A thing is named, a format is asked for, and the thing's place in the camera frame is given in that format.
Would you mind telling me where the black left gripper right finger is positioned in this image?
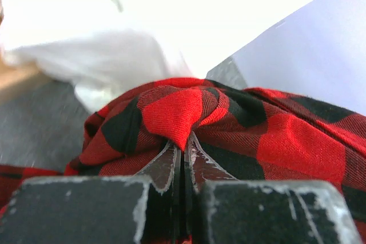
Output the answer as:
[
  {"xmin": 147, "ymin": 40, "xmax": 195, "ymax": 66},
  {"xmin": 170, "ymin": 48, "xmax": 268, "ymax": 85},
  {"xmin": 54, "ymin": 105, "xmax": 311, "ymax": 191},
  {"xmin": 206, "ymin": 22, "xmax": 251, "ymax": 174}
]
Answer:
[{"xmin": 184, "ymin": 134, "xmax": 361, "ymax": 243}]

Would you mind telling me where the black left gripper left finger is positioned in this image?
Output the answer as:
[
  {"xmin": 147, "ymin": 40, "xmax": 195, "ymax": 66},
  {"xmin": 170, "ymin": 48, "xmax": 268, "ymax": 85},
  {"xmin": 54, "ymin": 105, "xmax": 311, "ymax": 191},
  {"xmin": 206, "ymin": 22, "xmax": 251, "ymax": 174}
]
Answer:
[{"xmin": 1, "ymin": 143, "xmax": 181, "ymax": 243}]

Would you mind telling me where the red black plaid shirt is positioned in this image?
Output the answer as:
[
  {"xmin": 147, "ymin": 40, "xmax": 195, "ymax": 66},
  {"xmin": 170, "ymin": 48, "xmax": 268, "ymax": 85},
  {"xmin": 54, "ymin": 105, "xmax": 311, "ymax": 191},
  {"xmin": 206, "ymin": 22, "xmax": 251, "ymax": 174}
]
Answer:
[{"xmin": 1, "ymin": 78, "xmax": 365, "ymax": 243}]

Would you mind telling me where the white hanging shirt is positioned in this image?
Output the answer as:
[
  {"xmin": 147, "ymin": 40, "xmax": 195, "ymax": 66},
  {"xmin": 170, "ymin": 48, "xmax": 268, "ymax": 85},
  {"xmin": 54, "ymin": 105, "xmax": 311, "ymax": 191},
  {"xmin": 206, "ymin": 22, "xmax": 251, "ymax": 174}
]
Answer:
[{"xmin": 1, "ymin": 0, "xmax": 242, "ymax": 112}]

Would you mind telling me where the wooden clothes rack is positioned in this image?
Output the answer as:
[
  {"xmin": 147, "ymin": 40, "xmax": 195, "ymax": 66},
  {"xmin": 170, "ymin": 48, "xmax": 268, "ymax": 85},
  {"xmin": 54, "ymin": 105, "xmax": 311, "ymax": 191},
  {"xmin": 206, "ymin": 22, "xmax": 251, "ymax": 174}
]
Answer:
[{"xmin": 1, "ymin": 41, "xmax": 51, "ymax": 104}]

